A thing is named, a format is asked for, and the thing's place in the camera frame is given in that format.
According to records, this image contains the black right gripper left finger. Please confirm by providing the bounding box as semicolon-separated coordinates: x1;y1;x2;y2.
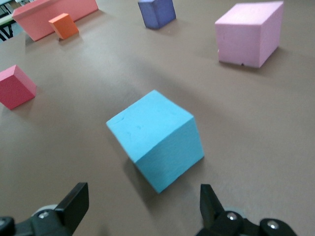
0;182;89;236

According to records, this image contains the orange foam block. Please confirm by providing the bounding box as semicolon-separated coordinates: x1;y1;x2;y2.
48;13;80;40

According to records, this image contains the pink plastic bin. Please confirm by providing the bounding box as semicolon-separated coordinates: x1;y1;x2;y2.
11;0;99;42

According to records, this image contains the pink foam block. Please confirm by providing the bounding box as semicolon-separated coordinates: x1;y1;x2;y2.
214;0;284;68

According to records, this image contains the red foam block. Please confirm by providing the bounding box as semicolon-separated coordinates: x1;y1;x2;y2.
0;64;37;111

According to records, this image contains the brown table cover sheet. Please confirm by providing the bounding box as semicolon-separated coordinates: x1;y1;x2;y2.
0;0;315;236

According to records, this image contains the purple foam block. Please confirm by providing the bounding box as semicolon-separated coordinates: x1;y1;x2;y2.
137;0;177;30

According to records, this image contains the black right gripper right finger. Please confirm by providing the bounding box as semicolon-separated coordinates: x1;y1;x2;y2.
196;183;298;236

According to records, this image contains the light blue foam block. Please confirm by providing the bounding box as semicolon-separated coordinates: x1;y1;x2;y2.
106;89;205;194

